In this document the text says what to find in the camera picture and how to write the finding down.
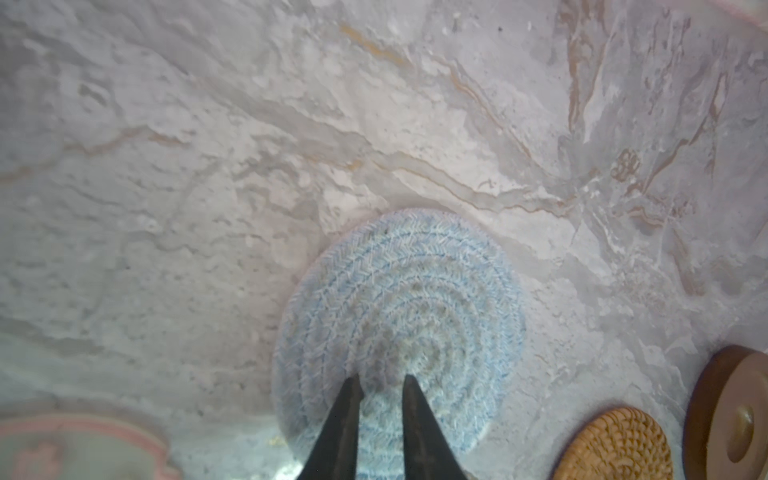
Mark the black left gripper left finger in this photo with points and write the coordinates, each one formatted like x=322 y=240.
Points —
x=334 y=454

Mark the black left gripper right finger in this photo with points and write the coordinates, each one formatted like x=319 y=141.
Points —
x=427 y=454

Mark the blue woven round coaster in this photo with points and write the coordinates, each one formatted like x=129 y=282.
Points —
x=420 y=292

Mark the pink flower silicone coaster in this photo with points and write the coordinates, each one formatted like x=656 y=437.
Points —
x=82 y=446

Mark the brown wooden round coaster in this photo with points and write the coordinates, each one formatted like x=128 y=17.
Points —
x=725 y=430

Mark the woven rattan round coaster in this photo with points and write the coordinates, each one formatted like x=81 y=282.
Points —
x=622 y=443

